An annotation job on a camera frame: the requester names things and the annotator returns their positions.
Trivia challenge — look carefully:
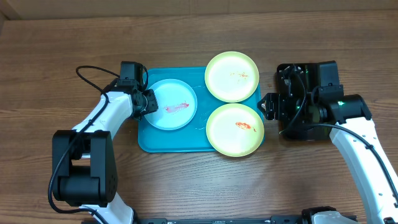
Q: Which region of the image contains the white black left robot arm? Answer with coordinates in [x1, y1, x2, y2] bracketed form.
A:
[47, 78, 158, 223]

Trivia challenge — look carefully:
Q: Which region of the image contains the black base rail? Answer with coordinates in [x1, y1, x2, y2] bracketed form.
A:
[133, 215, 302, 224]

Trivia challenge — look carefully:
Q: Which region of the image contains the yellow plate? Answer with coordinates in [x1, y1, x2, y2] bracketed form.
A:
[205, 51, 259, 103]
[206, 103, 265, 157]

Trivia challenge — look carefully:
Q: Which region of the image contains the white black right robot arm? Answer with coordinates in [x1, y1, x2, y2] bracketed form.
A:
[257, 85, 397, 223]

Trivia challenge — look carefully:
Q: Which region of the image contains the teal plastic tray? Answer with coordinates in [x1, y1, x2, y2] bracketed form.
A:
[137, 66, 265, 154]

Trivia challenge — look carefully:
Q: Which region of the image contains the black tray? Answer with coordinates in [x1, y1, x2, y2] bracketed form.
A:
[275, 61, 337, 141]

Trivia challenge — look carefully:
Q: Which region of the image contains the light blue plate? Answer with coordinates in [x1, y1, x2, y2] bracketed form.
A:
[145, 79, 197, 131]

